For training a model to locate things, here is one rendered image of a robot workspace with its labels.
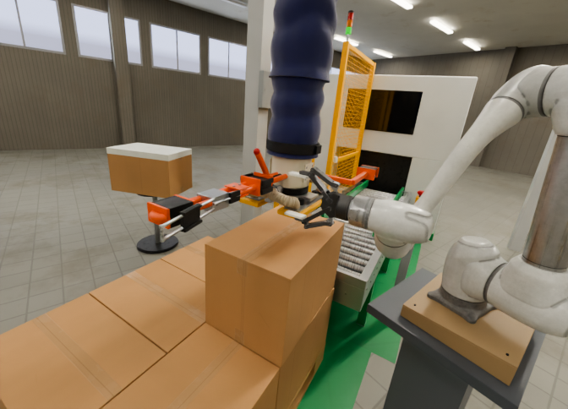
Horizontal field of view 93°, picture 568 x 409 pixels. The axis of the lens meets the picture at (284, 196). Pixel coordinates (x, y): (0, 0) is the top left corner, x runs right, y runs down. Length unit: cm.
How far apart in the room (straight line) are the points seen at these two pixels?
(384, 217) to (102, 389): 107
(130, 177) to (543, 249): 272
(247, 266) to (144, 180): 185
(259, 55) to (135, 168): 146
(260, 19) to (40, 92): 692
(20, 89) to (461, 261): 873
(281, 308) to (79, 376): 75
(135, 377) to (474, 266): 125
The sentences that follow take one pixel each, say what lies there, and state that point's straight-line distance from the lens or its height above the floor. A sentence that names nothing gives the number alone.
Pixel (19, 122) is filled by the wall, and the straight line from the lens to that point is 887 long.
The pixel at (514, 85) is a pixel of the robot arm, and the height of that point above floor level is 161.
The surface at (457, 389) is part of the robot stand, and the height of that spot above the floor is 55.
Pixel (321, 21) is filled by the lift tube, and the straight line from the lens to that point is 108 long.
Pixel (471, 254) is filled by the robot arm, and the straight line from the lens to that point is 117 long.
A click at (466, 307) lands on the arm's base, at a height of 85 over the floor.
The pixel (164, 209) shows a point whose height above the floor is 125.
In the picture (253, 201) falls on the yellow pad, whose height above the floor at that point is 112.
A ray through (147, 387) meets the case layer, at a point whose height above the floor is 54.
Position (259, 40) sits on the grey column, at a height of 200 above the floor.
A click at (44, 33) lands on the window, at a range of 885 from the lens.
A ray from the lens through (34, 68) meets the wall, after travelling 881.
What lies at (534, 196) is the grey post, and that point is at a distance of 439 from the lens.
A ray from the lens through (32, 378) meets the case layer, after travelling 141.
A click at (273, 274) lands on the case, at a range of 98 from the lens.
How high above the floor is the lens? 150
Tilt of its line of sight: 18 degrees down
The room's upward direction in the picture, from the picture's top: 5 degrees clockwise
